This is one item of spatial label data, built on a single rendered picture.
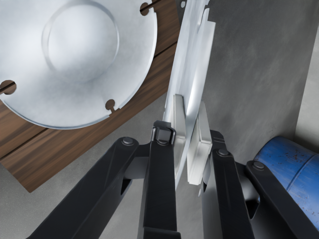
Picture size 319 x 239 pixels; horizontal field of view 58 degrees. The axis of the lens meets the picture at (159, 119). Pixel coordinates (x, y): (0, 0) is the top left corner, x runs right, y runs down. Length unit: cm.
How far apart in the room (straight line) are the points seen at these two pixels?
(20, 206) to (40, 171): 52
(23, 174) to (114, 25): 29
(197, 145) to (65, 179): 92
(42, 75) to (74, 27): 8
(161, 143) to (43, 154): 39
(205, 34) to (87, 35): 30
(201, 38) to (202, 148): 7
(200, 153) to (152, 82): 44
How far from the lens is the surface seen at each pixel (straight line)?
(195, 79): 19
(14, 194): 102
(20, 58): 45
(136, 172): 15
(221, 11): 127
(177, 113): 19
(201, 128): 17
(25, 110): 47
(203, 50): 19
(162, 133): 15
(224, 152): 16
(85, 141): 55
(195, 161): 17
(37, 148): 52
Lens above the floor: 76
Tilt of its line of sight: 40 degrees down
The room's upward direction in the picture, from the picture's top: 122 degrees clockwise
